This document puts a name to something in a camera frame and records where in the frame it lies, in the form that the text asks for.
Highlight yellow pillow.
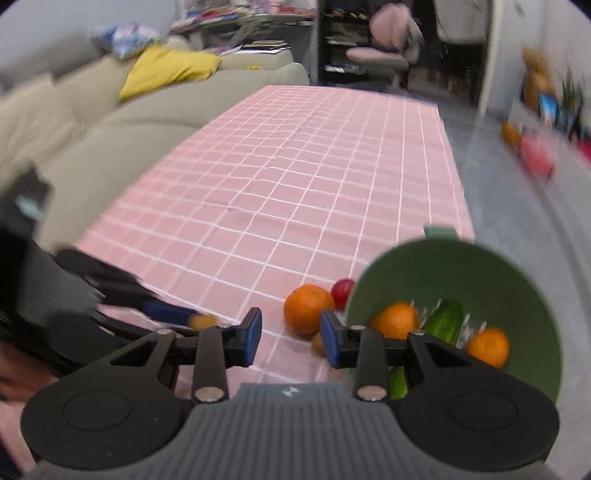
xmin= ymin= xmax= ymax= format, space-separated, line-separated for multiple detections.
xmin=119 ymin=46 xmax=222 ymax=101

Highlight blue snack bag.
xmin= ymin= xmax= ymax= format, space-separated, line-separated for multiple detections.
xmin=538 ymin=95 xmax=561 ymax=127

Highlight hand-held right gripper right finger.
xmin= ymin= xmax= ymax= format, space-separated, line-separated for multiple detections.
xmin=320 ymin=309 xmax=504 ymax=402

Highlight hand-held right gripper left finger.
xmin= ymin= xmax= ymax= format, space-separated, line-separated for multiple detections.
xmin=83 ymin=307 xmax=263 ymax=403

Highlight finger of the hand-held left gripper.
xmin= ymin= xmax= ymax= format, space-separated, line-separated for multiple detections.
xmin=56 ymin=249 xmax=200 ymax=328
xmin=92 ymin=314 xmax=190 ymax=344

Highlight green cucumber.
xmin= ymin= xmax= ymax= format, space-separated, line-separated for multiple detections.
xmin=388 ymin=299 xmax=465 ymax=400

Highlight printed blue pillow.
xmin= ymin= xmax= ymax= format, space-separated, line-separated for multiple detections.
xmin=90 ymin=23 xmax=162 ymax=60

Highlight golden vase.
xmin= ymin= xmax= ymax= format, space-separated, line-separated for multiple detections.
xmin=522 ymin=48 xmax=555 ymax=109

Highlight pink office chair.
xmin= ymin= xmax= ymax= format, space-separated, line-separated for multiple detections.
xmin=345 ymin=4 xmax=424 ymax=88

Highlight red tomato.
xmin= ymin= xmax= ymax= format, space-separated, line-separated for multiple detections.
xmin=330 ymin=278 xmax=357 ymax=310

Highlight green potted plant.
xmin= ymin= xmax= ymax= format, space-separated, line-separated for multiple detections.
xmin=561 ymin=69 xmax=591 ymax=139

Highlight pile of magazines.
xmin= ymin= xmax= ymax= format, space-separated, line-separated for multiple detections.
xmin=171 ymin=0 xmax=317 ymax=33

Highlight orange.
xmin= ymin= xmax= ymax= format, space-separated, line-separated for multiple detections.
xmin=283 ymin=285 xmax=336 ymax=336
xmin=369 ymin=302 xmax=422 ymax=340
xmin=466 ymin=327 xmax=511 ymax=369

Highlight orange box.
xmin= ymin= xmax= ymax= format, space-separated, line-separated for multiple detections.
xmin=501 ymin=121 xmax=525 ymax=148

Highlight green perforated colander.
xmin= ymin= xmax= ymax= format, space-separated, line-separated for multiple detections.
xmin=346 ymin=224 xmax=564 ymax=402

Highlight pink box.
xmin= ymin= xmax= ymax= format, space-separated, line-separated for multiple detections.
xmin=519 ymin=138 xmax=555 ymax=181

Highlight pink checked tablecloth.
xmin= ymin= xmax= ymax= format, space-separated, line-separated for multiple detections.
xmin=0 ymin=84 xmax=475 ymax=467

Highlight beige sofa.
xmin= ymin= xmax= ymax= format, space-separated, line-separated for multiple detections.
xmin=0 ymin=44 xmax=310 ymax=252

